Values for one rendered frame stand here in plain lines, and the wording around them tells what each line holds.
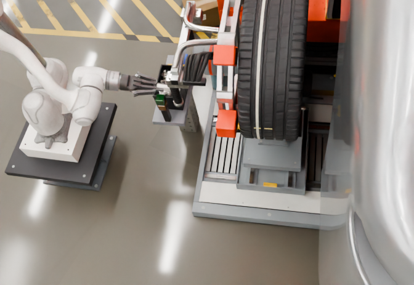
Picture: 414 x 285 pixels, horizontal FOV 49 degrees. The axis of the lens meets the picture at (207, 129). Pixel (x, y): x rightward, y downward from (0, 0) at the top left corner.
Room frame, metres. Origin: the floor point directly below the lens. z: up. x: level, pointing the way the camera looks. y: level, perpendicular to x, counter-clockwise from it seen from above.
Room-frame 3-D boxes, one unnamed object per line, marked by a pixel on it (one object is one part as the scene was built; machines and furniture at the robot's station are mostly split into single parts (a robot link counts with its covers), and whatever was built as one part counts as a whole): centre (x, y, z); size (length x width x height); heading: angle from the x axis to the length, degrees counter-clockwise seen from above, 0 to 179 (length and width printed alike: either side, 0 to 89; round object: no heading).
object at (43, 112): (1.42, 0.79, 0.56); 0.18 x 0.16 x 0.22; 164
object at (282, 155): (1.13, -0.35, 0.32); 0.40 x 0.30 x 0.28; 159
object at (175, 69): (1.15, -0.04, 1.03); 0.19 x 0.18 x 0.11; 69
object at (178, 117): (1.42, 0.10, 0.44); 0.43 x 0.17 x 0.03; 159
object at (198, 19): (1.43, -0.06, 0.93); 0.09 x 0.05 x 0.05; 69
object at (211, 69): (1.22, -0.12, 0.85); 0.21 x 0.14 x 0.14; 69
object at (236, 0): (1.20, -0.19, 0.85); 0.54 x 0.07 x 0.54; 159
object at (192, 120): (1.45, 0.09, 0.21); 0.10 x 0.10 x 0.42; 69
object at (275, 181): (1.09, -0.33, 0.13); 0.50 x 0.36 x 0.10; 159
